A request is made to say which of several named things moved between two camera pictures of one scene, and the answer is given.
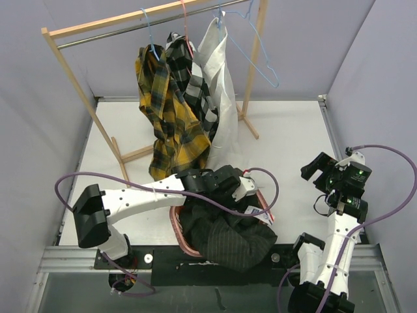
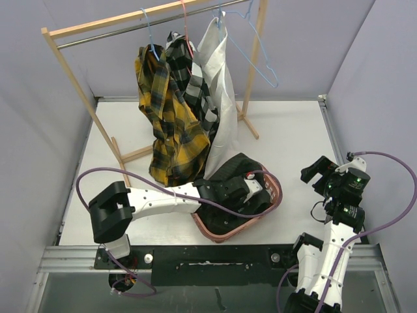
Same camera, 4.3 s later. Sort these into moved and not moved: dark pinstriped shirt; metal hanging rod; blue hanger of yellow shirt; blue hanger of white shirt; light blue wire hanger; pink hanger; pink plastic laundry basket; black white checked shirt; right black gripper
Moved: blue hanger of white shirt; dark pinstriped shirt; pink plastic laundry basket
Not moved: pink hanger; right black gripper; black white checked shirt; blue hanger of yellow shirt; light blue wire hanger; metal hanging rod
